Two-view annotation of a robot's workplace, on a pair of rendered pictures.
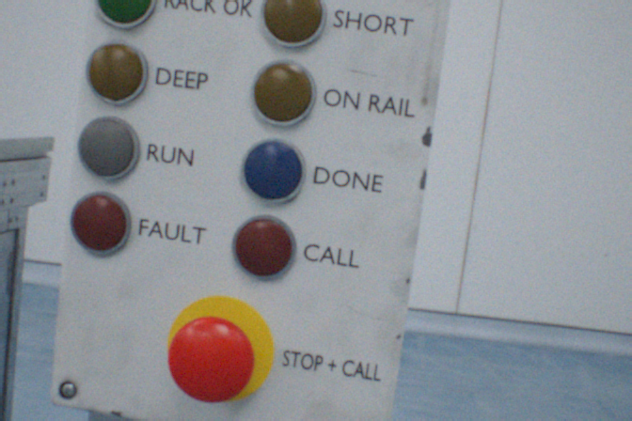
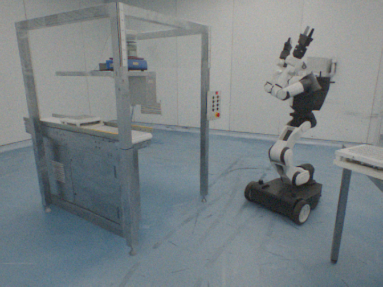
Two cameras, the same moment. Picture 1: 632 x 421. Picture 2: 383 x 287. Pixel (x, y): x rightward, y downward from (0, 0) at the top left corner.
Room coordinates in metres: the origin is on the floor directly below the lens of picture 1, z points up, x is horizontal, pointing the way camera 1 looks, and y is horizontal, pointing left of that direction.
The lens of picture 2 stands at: (-0.56, 2.33, 1.25)
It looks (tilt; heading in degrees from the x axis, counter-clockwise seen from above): 15 degrees down; 298
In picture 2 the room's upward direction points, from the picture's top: straight up
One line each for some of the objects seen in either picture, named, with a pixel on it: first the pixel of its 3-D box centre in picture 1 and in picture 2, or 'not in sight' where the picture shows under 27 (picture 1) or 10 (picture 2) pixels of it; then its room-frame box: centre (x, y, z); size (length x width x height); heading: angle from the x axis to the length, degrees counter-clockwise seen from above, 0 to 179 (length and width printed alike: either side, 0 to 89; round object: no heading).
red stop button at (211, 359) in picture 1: (217, 352); not in sight; (0.41, 0.04, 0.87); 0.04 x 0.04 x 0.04; 84
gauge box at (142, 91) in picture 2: not in sight; (140, 90); (0.72, 0.74, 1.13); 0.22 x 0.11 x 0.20; 174
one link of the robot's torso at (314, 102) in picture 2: not in sight; (307, 91); (-0.30, -0.32, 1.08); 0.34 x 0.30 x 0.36; 110
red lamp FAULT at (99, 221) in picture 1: (99, 223); not in sight; (0.42, 0.10, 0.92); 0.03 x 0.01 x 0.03; 84
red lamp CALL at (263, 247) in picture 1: (262, 247); not in sight; (0.41, 0.02, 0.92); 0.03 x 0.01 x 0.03; 84
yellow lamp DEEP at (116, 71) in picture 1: (116, 71); not in sight; (0.42, 0.10, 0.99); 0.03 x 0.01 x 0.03; 84
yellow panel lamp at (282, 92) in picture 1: (282, 92); not in sight; (0.41, 0.02, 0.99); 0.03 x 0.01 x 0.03; 84
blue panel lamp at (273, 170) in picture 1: (273, 170); not in sight; (0.41, 0.02, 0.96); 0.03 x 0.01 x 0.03; 84
